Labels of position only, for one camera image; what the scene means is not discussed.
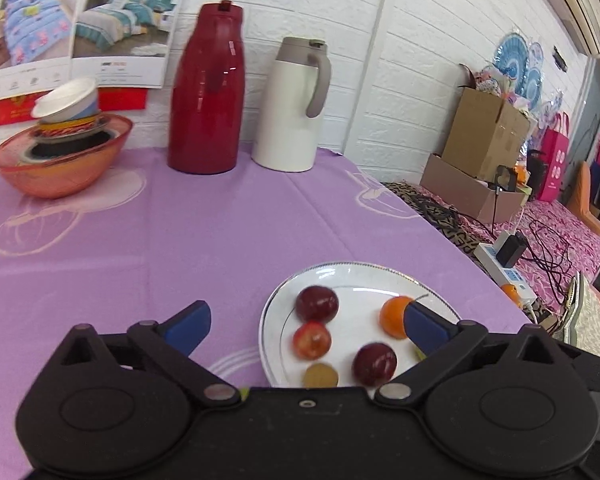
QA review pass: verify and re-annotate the orange with green leaf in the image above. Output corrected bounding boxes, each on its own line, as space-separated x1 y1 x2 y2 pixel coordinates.
378 295 425 340

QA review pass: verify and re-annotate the dark red plum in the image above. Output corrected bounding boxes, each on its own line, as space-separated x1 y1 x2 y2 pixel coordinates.
294 285 339 324
352 342 398 388

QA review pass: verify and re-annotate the brown kiwi longan fruit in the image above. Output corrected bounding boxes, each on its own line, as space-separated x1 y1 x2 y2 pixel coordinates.
302 363 339 389

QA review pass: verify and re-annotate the small red peach apple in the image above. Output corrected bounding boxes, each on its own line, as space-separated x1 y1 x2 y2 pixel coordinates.
291 321 332 361

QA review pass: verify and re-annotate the white porcelain plate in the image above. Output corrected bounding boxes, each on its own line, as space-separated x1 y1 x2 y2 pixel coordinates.
259 262 460 388

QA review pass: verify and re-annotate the white power strip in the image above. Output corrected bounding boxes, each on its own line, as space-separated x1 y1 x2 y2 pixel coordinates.
474 231 538 307

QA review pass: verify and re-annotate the black power adapter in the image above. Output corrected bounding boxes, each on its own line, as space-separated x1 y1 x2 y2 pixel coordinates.
495 231 529 269

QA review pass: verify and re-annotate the brown cardboard box lower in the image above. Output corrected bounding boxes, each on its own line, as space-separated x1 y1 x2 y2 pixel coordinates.
419 154 526 224

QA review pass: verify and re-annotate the brown cardboard box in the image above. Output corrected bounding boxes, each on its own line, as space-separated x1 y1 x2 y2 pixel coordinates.
419 154 526 224
441 88 530 182

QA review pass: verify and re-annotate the pink gift bag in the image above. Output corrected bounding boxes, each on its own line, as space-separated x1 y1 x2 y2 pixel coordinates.
536 112 570 202

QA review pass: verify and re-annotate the orange glass bowl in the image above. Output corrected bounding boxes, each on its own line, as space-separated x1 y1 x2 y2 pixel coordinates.
0 114 133 198

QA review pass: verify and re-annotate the brown cardboard box upper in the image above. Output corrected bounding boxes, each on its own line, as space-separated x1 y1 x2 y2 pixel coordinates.
441 88 530 182

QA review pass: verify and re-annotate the white thermos jug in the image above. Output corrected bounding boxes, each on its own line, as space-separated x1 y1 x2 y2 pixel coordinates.
251 37 332 172

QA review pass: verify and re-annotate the red thermos jug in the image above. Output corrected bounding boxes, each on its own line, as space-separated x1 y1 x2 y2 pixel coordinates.
168 0 246 174

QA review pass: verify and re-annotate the blue patterned plates decoration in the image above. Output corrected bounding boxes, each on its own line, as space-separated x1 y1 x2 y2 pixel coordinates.
493 32 544 110

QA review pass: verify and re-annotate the bedding wall calendar poster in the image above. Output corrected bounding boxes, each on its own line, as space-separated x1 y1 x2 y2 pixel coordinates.
0 0 180 126

